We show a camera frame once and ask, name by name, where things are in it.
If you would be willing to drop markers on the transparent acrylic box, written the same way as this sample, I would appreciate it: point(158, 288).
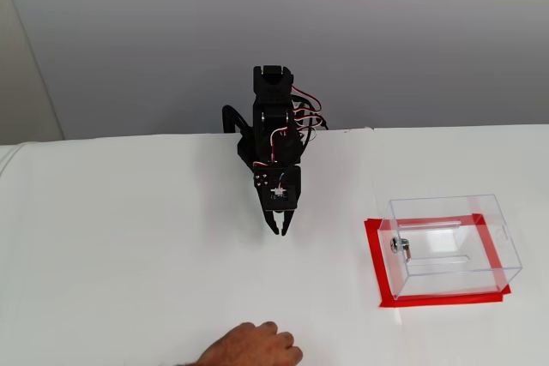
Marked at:
point(429, 280)

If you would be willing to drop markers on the silver cam lock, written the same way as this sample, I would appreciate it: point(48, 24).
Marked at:
point(396, 245)

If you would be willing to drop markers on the red tape rectangle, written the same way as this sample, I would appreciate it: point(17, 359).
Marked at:
point(429, 301)

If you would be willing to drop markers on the hairy human forearm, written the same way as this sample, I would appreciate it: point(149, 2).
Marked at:
point(188, 364)

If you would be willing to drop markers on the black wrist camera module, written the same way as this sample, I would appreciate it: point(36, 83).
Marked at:
point(281, 191)

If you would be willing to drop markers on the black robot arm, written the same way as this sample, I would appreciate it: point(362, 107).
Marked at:
point(270, 96)

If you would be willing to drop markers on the bare human hand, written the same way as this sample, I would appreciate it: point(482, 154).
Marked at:
point(253, 346)

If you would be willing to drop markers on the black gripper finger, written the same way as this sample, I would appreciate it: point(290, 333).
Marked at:
point(288, 220)
point(260, 194)

